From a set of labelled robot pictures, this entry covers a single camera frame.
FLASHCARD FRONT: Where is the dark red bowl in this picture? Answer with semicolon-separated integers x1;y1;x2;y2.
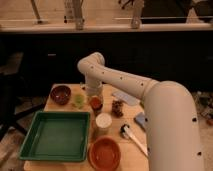
50;85;71;105

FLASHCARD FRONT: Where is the blue sponge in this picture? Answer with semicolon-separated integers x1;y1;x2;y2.
134;112;146;130

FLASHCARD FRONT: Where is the white lidded cup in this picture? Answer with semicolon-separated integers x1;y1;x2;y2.
95;113;112;130

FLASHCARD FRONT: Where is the small orange apple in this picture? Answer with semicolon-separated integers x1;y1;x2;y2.
89;97;102;110

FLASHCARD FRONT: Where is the green plastic tray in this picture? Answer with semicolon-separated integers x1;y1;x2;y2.
19;111;90;162

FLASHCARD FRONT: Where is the grey cloth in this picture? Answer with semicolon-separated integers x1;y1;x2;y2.
112;91;139;106

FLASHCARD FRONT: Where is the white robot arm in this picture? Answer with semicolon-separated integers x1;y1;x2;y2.
77;52;204;171

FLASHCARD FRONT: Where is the small green cup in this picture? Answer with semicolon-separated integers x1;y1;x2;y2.
73;94;84;109

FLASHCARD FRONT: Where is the orange plastic bowl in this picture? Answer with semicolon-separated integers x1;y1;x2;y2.
88;137;121;171

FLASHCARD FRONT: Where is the purple grape bunch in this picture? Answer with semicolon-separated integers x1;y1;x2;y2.
112;100;123;117

